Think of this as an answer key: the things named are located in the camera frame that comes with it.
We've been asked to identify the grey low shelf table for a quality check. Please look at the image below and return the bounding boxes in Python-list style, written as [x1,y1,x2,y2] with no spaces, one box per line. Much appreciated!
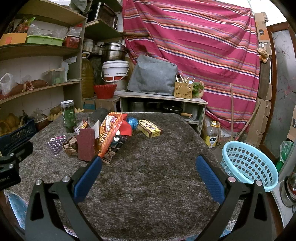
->
[118,91,208,135]

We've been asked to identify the steel pot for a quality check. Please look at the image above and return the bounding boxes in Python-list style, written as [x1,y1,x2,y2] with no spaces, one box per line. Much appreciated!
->
[102,42,127,62]

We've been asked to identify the red foil wrapper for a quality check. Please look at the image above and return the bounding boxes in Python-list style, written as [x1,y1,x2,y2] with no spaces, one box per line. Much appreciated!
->
[119,120,133,136]

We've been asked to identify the orange white cartoon wrapper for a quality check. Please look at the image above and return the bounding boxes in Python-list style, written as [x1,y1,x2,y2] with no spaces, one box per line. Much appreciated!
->
[74,120,90,135]

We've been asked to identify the white plastic bucket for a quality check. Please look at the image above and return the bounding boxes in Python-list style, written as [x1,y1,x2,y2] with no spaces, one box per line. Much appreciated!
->
[101,60,130,82]

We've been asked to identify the steel bowls stack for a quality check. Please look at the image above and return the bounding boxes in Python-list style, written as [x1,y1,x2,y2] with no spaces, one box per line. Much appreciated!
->
[280,172,295,207]

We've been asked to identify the blue plastic bag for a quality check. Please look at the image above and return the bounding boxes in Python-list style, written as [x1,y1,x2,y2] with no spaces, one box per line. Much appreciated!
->
[126,116,138,131]

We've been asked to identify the cardboard box on floor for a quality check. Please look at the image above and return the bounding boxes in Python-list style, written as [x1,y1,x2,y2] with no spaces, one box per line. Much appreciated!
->
[83,96,120,113]

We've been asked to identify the brown cardboard sheet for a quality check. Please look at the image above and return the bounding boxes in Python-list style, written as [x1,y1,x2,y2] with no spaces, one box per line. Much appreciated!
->
[254,12,270,43]

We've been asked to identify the grey felt bag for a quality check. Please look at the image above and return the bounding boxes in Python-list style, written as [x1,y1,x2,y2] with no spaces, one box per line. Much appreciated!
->
[127,55,178,96]

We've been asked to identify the green lidded jar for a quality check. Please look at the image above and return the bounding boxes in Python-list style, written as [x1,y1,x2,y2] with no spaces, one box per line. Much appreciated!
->
[60,100,76,133]

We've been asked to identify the yellow red cardboard box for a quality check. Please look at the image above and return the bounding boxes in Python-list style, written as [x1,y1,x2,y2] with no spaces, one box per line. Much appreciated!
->
[137,120,163,138]

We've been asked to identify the green plastic tray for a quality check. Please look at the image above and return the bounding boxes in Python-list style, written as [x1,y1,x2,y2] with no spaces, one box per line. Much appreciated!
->
[26,35,64,46]

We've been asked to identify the cardboard egg tray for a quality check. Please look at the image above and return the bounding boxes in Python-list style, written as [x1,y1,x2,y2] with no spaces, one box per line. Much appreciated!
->
[48,106,84,121]

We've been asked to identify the dark blue plastic crate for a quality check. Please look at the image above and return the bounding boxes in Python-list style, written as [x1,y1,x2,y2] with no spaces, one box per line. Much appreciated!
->
[0,115,37,156]

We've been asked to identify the pink striped cloth curtain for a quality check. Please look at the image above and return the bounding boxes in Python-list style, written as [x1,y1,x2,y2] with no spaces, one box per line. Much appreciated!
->
[122,1,260,132]

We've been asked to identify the leafy greens in bag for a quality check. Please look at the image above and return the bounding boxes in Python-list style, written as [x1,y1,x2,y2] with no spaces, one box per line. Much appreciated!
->
[192,81,205,98]

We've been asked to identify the large amber oil jug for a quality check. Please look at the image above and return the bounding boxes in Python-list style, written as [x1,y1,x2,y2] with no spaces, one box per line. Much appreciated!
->
[81,52,94,98]

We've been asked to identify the red small basket on shelf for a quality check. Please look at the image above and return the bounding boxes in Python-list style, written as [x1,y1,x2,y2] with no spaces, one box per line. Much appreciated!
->
[63,35,81,49]

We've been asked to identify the brown paper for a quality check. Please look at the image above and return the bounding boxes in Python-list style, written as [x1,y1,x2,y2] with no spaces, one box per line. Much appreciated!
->
[62,137,78,157]

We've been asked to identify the green bagged trash bin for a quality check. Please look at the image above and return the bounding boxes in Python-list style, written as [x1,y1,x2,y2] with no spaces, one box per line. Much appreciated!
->
[276,141,293,173]

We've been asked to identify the wooden wall shelf unit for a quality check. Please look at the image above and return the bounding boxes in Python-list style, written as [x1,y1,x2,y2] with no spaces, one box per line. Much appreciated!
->
[1,1,86,117]

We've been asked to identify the red plastic basket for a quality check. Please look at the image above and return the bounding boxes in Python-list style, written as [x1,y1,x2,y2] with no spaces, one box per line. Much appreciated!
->
[93,84,117,99]

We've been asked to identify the orange snack bag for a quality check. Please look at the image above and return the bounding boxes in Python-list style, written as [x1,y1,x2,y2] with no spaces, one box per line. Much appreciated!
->
[98,112,127,158]

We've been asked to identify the yellow chopstick holder box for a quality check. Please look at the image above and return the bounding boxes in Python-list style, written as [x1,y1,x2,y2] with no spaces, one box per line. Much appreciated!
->
[174,82,193,99]

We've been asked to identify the black ribbed cup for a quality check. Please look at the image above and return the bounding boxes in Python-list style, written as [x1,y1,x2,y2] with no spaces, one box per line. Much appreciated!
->
[88,108,109,123]

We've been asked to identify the yellow label oil bottle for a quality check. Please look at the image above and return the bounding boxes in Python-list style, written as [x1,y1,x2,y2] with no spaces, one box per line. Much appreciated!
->
[203,120,221,149]

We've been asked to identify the light blue plastic basket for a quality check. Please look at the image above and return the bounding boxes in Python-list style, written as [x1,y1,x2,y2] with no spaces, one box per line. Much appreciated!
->
[221,141,278,192]

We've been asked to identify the grey shaggy table mat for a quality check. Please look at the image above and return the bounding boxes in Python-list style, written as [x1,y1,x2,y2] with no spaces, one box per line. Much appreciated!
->
[4,112,243,241]

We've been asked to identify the purple bead blister pack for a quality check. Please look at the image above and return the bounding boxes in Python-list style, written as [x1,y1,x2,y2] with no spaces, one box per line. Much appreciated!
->
[47,135,66,156]

